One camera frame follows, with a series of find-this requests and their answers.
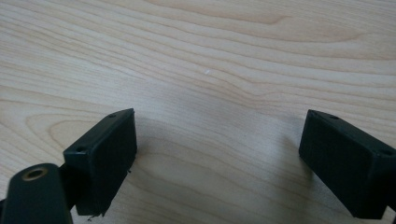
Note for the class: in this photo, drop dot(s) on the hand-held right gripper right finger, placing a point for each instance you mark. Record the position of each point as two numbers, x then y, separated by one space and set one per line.
345 168

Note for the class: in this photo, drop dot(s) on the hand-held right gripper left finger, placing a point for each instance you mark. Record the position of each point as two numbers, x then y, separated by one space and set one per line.
102 161

